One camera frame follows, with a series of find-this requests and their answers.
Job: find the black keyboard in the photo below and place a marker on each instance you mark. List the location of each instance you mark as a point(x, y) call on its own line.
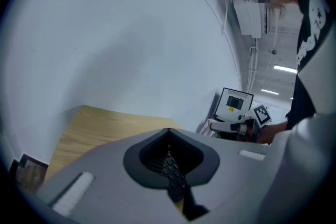
point(173, 175)

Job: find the person's black printed shirt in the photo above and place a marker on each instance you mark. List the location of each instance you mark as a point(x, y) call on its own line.
point(307, 47)

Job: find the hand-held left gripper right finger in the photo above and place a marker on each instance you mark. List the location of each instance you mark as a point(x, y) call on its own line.
point(236, 170)

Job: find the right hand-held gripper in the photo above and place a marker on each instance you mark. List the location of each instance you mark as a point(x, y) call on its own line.
point(262, 115)

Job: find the person's right forearm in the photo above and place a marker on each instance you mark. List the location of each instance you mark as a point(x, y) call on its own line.
point(273, 129)

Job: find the ceiling strip light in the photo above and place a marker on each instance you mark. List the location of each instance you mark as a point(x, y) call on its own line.
point(284, 69)
point(270, 91)

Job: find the white wall pipes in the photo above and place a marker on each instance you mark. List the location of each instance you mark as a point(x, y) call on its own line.
point(252, 68)

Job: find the white air conditioner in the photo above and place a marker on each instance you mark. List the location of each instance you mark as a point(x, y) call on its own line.
point(249, 18)

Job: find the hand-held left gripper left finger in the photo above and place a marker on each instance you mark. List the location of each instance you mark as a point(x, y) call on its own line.
point(113, 186)

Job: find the wooden table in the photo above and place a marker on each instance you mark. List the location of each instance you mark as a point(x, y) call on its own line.
point(99, 128)

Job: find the white machine with black panel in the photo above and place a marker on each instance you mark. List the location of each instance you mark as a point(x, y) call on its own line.
point(225, 110)

